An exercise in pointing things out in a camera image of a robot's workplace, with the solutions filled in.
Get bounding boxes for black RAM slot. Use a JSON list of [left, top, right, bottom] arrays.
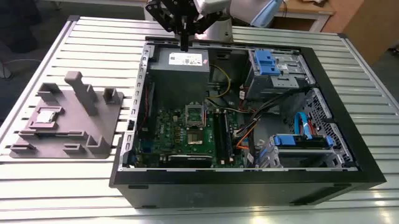
[[213, 111, 228, 165], [221, 111, 234, 163]]

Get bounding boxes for yellow wire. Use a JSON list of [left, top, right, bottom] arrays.
[[205, 64, 232, 100]]

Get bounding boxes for white label sticker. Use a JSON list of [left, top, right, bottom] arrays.
[[168, 52, 204, 67]]

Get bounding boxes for green motherboard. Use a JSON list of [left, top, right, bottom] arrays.
[[136, 106, 246, 168]]

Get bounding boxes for grey plastic parts rack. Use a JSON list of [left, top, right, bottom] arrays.
[[7, 71, 125, 160]]

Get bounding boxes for blue flat wire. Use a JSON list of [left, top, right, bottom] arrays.
[[293, 111, 316, 140]]

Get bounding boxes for blue plastic drive carrier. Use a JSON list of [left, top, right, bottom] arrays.
[[253, 50, 281, 77]]

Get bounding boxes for silver square CPU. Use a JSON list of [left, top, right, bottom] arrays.
[[36, 110, 57, 124]]

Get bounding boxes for silver disk bay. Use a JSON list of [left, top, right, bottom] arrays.
[[257, 134, 356, 169]]

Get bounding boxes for wooden desk white legs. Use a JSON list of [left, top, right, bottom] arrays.
[[278, 0, 336, 32]]

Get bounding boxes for wooden cabinet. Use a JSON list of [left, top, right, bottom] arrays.
[[322, 0, 399, 67]]

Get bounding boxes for black disk in blue carrier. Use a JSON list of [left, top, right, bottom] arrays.
[[272, 134, 333, 150]]

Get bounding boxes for black wire bundle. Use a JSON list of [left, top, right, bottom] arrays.
[[232, 86, 313, 138]]

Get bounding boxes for black graphics card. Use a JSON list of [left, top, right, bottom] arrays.
[[160, 154, 213, 168]]

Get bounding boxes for silver drive cage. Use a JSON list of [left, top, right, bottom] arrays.
[[244, 49, 314, 101]]

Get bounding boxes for thin red wire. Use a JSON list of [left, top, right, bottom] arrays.
[[138, 78, 154, 129]]

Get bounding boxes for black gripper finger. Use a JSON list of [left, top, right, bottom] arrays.
[[184, 11, 224, 52], [144, 0, 184, 52]]

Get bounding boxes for orange wire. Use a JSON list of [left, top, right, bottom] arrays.
[[236, 126, 258, 150]]

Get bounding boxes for CPU socket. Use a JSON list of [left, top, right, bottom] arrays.
[[185, 129, 205, 146]]

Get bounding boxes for black office chair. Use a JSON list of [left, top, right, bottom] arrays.
[[0, 0, 41, 54]]

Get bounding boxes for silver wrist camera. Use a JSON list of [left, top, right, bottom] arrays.
[[192, 0, 232, 18]]

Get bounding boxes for black PC case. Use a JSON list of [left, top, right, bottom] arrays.
[[108, 35, 386, 209]]

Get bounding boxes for grey power supply box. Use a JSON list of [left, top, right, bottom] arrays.
[[146, 48, 210, 109]]

